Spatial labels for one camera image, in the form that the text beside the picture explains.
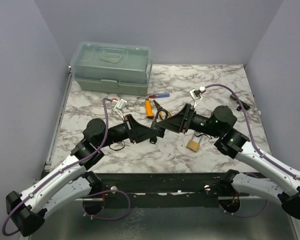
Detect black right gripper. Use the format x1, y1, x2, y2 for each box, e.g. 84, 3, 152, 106
158, 102, 222, 138

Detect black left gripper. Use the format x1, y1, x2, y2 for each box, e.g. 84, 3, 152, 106
98, 114, 159, 149

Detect black-headed key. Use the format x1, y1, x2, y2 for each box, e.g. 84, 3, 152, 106
149, 136, 158, 144

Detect black padlock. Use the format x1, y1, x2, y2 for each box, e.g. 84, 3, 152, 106
150, 108, 172, 138

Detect brass padlock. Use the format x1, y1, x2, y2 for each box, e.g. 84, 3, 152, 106
186, 135, 203, 153

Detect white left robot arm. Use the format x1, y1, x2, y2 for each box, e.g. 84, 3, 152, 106
5, 114, 159, 237

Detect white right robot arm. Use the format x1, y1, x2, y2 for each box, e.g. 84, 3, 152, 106
156, 103, 300, 220

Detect orange utility knife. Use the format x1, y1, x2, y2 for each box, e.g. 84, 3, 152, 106
145, 98, 155, 119

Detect red blue screwdriver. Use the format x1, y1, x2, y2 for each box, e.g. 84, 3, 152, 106
137, 93, 170, 99

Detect black T-shaped connector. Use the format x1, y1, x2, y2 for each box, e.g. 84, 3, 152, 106
230, 94, 251, 111

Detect green plastic toolbox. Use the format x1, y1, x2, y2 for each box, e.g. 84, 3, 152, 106
70, 41, 153, 96

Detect yellow handled pliers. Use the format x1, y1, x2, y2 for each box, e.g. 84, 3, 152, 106
153, 100, 172, 120

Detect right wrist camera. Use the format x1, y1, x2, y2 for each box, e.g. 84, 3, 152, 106
189, 86, 206, 108

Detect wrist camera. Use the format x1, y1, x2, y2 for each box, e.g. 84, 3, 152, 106
189, 86, 206, 108
112, 98, 127, 121

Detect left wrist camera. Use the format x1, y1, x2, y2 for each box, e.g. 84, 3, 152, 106
112, 98, 127, 121

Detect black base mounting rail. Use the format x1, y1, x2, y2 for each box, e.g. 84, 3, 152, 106
82, 173, 236, 212

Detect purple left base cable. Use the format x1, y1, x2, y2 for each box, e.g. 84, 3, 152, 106
82, 190, 131, 221

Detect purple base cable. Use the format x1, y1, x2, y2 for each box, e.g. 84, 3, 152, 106
82, 190, 131, 221
222, 199, 270, 218

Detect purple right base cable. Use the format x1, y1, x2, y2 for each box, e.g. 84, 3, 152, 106
222, 199, 270, 218

